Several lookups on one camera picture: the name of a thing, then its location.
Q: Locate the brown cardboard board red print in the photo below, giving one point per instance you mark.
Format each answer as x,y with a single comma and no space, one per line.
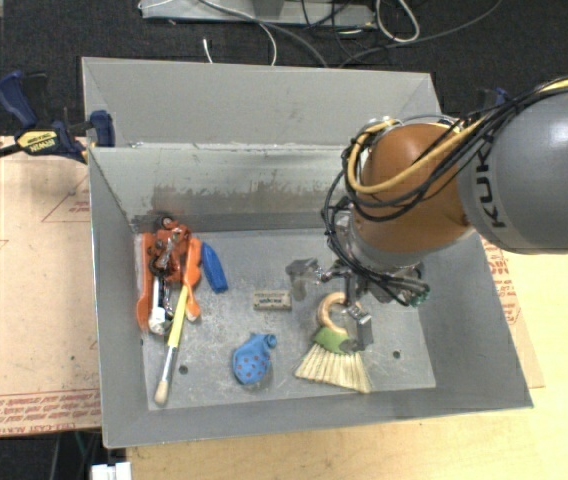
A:
44,288

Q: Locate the grey metal bin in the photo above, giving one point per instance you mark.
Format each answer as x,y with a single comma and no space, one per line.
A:
274,118

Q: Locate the blue toy with red dots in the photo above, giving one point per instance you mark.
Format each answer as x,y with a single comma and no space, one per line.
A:
250,360

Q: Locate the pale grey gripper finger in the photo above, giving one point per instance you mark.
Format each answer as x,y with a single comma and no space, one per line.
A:
364,329
298,274

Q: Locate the small grey rectangular block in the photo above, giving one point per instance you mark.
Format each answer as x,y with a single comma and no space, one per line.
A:
272,301

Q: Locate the straw hand brush green band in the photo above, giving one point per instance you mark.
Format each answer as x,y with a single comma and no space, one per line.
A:
336,368

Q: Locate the blue plastic piece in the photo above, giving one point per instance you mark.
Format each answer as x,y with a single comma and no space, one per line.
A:
215,270

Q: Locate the orange metal hand tool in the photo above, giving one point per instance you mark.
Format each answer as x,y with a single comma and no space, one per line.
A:
184,258

